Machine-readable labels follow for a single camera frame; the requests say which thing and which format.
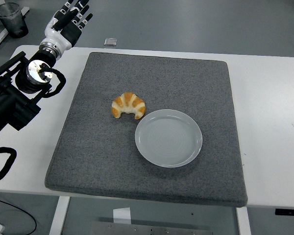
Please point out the pale grey round plate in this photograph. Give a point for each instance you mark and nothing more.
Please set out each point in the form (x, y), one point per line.
(168, 139)

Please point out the black mesh waste bin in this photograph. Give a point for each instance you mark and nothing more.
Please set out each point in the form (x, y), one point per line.
(13, 23)

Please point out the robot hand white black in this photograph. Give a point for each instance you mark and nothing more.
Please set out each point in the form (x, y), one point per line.
(58, 39)

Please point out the white metal floor bar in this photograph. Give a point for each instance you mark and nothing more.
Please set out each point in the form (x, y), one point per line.
(0, 36)

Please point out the white table leg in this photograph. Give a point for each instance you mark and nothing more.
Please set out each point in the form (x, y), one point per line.
(243, 221)
(60, 215)

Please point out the grey metal plate with screws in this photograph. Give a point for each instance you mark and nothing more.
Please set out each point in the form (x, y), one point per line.
(152, 230)

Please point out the silver floor socket cover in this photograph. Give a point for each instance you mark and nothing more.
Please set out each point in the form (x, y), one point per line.
(110, 41)

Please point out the croissant bread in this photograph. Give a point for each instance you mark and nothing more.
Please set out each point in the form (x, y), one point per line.
(127, 102)

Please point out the grey felt mat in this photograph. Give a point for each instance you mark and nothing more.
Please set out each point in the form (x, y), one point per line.
(107, 151)

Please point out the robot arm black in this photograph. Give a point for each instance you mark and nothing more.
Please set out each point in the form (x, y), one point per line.
(7, 102)

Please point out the black table control panel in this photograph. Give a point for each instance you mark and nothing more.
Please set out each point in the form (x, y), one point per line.
(289, 212)

